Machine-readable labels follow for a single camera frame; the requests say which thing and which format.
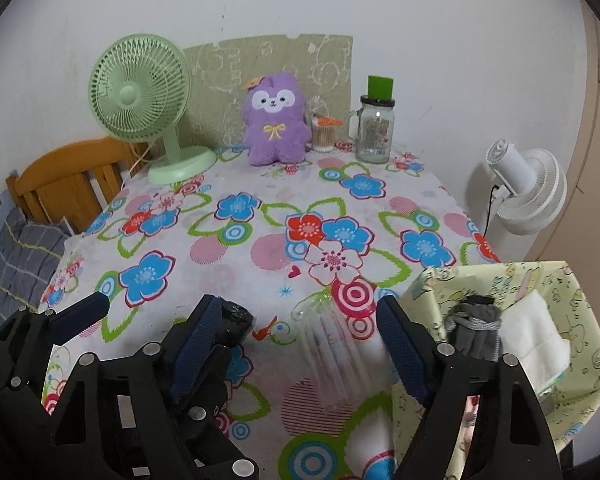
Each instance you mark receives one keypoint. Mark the cotton swab jar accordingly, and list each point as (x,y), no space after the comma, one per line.
(324,135)

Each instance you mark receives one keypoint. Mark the green plastic cup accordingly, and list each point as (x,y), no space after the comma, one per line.
(380,86)

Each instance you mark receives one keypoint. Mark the floral tablecloth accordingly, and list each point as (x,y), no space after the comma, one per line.
(260,195)

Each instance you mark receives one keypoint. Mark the purple plush toy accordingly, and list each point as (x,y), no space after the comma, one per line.
(275,125)

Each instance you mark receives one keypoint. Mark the green desk fan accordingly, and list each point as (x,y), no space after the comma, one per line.
(137,95)

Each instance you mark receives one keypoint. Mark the white cloth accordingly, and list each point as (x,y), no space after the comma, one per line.
(532,332)

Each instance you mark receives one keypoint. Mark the grey plaid pillow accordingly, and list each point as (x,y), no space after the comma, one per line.
(25,260)

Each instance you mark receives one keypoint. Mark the glass jar mug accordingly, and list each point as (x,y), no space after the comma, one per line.
(375,132)

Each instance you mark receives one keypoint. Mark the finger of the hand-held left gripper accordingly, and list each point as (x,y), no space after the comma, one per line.
(80,317)
(210,385)

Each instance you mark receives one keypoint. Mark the beige door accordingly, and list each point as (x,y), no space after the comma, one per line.
(590,160)

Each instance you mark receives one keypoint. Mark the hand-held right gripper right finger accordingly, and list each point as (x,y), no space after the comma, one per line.
(402,355)

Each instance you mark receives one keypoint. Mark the green patterned board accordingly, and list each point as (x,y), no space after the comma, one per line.
(220,90)

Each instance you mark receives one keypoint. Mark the yellow patterned storage box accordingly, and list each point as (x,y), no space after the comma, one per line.
(580,320)

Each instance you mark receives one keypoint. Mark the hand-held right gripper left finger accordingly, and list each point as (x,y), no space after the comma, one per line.
(200,335)

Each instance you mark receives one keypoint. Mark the grey sock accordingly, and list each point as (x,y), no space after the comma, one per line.
(475,330)

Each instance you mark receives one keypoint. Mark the white fan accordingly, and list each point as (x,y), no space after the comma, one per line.
(525,185)

